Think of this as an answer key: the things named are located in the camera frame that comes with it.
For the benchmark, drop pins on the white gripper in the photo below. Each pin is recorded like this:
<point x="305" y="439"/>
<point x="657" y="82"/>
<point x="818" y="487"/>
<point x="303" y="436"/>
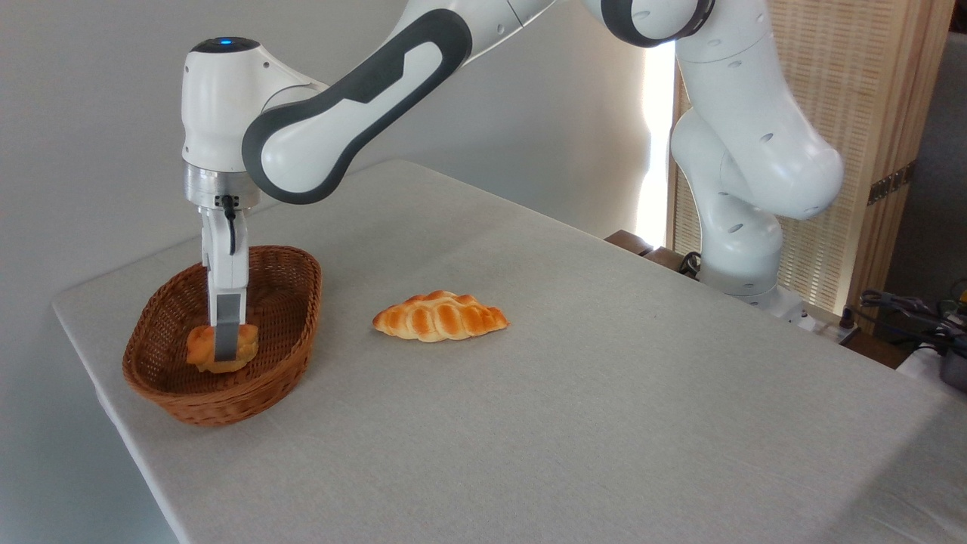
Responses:
<point x="223" y="264"/>

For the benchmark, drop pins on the round orange bread bun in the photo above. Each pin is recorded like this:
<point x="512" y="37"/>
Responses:
<point x="198" y="349"/>

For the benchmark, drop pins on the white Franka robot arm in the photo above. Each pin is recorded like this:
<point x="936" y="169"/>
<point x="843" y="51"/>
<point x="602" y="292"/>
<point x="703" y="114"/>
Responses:
<point x="340" y="121"/>

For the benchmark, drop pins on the braided golden bread loaf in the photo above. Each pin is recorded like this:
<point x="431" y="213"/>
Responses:
<point x="438" y="317"/>

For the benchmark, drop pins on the brown wicker basket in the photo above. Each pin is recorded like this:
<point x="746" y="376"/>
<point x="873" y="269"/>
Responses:
<point x="170" y="397"/>

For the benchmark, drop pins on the grey linen tablecloth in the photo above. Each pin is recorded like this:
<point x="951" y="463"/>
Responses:
<point x="604" y="415"/>

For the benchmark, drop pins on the brown wooden furniture piece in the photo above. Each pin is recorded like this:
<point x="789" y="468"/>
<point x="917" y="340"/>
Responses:
<point x="631" y="242"/>

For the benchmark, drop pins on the white power strip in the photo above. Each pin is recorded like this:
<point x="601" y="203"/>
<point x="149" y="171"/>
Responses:
<point x="827" y="329"/>

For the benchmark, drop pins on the metal screen hinge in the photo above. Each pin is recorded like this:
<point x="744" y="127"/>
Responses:
<point x="891" y="183"/>

